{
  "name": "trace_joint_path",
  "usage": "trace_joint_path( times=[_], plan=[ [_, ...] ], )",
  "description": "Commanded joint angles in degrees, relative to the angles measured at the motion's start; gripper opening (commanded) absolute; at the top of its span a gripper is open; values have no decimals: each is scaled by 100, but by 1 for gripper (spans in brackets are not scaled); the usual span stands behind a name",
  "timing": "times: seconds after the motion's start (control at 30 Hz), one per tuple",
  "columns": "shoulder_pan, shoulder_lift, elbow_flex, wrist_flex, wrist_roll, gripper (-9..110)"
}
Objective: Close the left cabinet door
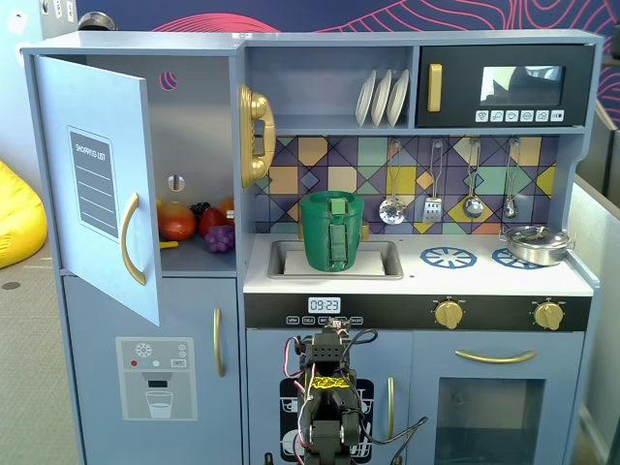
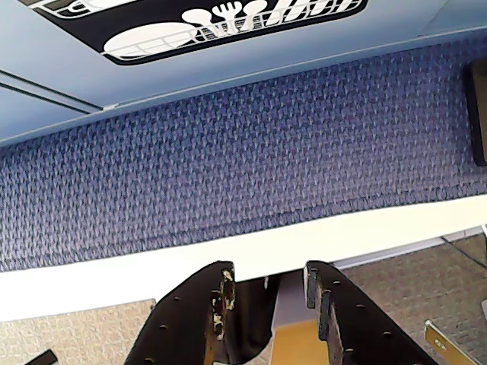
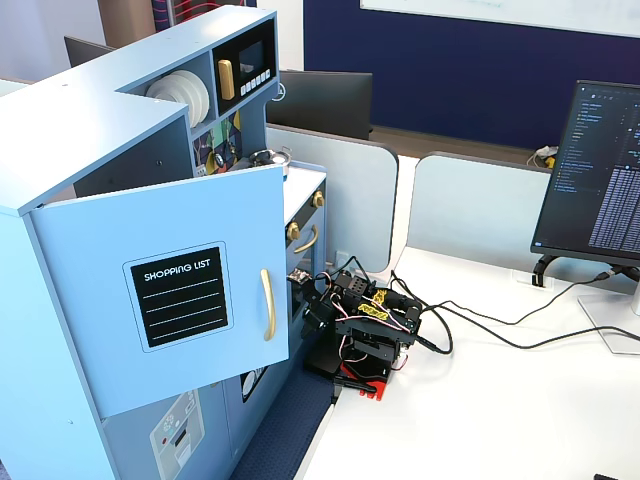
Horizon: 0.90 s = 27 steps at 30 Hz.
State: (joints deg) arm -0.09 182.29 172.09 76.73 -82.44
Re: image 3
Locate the red table clamp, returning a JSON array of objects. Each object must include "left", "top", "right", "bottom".
[{"left": 338, "top": 360, "right": 390, "bottom": 402}]

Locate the open blue cabinet door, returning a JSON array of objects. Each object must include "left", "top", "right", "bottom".
[{"left": 28, "top": 164, "right": 292, "bottom": 419}]

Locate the blue toy kitchen cabinet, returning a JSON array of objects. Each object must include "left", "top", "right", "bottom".
[{"left": 0, "top": 5, "right": 330, "bottom": 480}]

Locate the white toy plate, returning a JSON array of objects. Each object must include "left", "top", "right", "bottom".
[
  {"left": 146, "top": 74, "right": 196, "bottom": 112},
  {"left": 179, "top": 69, "right": 211, "bottom": 126},
  {"left": 167, "top": 70, "right": 205, "bottom": 125}
]

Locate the silver toy pot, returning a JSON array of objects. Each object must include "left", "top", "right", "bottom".
[{"left": 248, "top": 146, "right": 294, "bottom": 177}]

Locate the gold microwave door handle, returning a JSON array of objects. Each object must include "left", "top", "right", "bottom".
[{"left": 217, "top": 59, "right": 237, "bottom": 102}]

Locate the black toy microwave door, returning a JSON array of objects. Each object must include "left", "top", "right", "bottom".
[{"left": 212, "top": 18, "right": 278, "bottom": 115}]

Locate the gold cabinet door handle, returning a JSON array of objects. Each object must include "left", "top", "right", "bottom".
[{"left": 259, "top": 268, "right": 278, "bottom": 343}]

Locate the black base block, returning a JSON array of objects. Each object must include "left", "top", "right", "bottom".
[{"left": 302, "top": 341, "right": 347, "bottom": 385}]

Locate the grey desk divider panel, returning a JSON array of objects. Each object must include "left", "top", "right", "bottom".
[
  {"left": 264, "top": 123, "right": 401, "bottom": 275},
  {"left": 406, "top": 150, "right": 555, "bottom": 274}
]

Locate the black monitor back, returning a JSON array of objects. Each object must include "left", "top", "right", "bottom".
[{"left": 266, "top": 69, "right": 374, "bottom": 142}]

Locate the dark blue fabric mat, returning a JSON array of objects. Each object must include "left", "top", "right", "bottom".
[{"left": 234, "top": 367, "right": 344, "bottom": 480}]

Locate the whiteboard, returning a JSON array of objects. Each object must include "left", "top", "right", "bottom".
[{"left": 358, "top": 0, "right": 640, "bottom": 40}]

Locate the silver monitor stand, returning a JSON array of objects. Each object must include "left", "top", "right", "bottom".
[{"left": 577, "top": 277, "right": 640, "bottom": 357}]

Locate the dark monitor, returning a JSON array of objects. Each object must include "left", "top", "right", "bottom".
[{"left": 63, "top": 35, "right": 119, "bottom": 69}]

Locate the black cable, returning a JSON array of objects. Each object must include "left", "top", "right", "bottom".
[
  {"left": 389, "top": 269, "right": 640, "bottom": 355},
  {"left": 417, "top": 267, "right": 640, "bottom": 326}
]

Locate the gold oven door handle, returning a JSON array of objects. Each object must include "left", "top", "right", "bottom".
[{"left": 292, "top": 224, "right": 320, "bottom": 255}]

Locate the yellow and white cable bundle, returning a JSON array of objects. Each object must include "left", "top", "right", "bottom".
[{"left": 525, "top": 144, "right": 558, "bottom": 172}]

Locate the computer monitor showing code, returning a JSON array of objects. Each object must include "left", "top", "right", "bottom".
[{"left": 529, "top": 79, "right": 640, "bottom": 270}]

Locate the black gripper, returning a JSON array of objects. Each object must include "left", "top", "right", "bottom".
[{"left": 286, "top": 268, "right": 335, "bottom": 344}]

